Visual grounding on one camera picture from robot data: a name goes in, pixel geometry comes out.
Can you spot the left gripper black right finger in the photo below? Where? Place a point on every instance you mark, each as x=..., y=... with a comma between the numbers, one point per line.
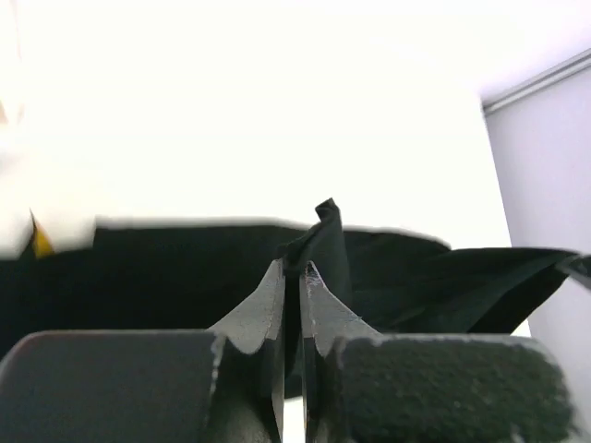
x=364, y=386

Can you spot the black graphic t shirt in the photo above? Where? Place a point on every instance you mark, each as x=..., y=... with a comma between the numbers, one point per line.
x=188, y=277

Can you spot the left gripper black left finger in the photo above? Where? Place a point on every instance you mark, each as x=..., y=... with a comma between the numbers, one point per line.
x=221, y=384

